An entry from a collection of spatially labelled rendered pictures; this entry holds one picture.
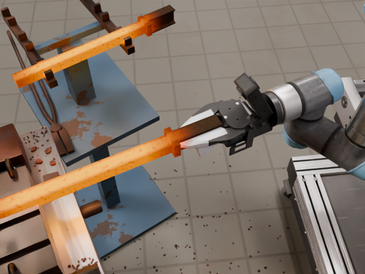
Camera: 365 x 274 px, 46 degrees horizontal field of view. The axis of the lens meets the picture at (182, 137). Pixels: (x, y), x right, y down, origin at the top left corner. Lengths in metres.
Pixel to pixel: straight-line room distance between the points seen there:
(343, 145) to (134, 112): 0.62
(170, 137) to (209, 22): 1.96
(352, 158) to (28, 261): 0.64
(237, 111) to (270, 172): 1.18
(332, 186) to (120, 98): 0.89
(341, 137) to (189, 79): 1.47
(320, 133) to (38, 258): 0.60
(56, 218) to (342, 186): 1.21
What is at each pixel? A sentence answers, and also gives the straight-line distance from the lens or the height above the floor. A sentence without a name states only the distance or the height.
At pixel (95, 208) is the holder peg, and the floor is 0.88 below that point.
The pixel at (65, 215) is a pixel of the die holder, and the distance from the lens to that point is 0.83.
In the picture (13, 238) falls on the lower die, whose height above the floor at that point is 0.99.
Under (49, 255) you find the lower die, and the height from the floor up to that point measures 0.98.
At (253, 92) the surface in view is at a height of 1.09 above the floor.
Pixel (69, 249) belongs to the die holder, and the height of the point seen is 0.92.
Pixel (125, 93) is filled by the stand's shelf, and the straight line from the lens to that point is 1.33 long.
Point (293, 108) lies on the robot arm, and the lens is 0.86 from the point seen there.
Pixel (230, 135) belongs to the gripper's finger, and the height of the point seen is 1.01.
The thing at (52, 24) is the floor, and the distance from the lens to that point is 2.78.
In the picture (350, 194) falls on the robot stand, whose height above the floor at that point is 0.21.
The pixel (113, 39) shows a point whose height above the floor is 0.94.
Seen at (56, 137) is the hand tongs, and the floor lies 0.68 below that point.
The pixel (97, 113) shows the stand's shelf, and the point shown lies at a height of 0.67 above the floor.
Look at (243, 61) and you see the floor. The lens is 2.44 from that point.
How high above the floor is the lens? 1.63
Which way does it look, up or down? 52 degrees down
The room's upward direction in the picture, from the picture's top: straight up
